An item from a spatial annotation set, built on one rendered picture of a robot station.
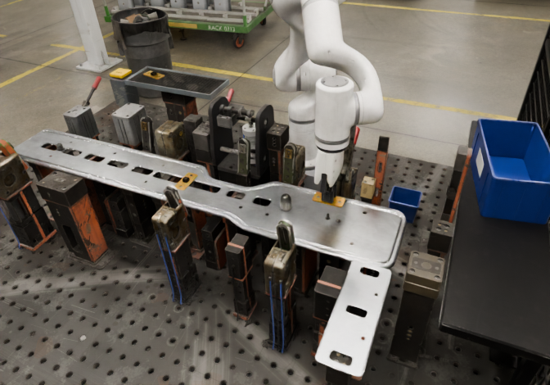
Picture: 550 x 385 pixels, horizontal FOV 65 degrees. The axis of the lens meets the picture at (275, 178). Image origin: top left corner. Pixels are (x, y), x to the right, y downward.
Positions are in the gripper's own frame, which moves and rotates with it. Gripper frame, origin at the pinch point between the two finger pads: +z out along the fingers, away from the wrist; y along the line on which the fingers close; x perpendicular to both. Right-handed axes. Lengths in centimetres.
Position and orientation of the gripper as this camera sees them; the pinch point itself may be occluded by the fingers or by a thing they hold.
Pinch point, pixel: (329, 192)
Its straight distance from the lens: 115.0
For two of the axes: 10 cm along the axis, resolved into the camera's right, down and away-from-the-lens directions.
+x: 9.1, 2.2, -3.4
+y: -4.0, 5.6, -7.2
